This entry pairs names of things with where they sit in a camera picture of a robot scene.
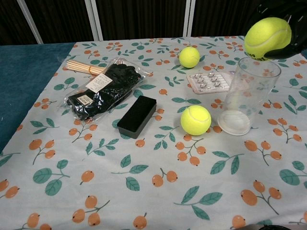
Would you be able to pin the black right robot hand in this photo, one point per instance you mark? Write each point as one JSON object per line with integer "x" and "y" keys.
{"x": 297, "y": 28}

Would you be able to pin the floral fruit print tablecloth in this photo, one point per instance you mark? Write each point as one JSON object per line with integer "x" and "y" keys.
{"x": 153, "y": 167}

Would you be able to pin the black gloves in plastic bag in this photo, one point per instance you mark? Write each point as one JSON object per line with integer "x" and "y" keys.
{"x": 105, "y": 91}

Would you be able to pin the teal velvet cloth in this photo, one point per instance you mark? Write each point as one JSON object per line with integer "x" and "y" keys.
{"x": 26, "y": 86}

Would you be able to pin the yellow tennis ball with print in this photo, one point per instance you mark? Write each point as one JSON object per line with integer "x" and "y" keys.
{"x": 266, "y": 36}

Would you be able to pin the bundle of wooden sticks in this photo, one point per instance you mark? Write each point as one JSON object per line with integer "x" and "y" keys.
{"x": 84, "y": 68}

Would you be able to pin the black whiteboard eraser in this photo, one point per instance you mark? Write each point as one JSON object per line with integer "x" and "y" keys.
{"x": 137, "y": 117}

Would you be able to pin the white metal frame post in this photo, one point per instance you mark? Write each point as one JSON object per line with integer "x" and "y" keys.
{"x": 96, "y": 19}
{"x": 188, "y": 18}
{"x": 30, "y": 21}

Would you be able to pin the clear plastic cup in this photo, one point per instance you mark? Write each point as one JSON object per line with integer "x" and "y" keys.
{"x": 249, "y": 95}

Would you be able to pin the blister pack of metal clips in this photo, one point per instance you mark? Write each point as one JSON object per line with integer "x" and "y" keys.
{"x": 208, "y": 82}

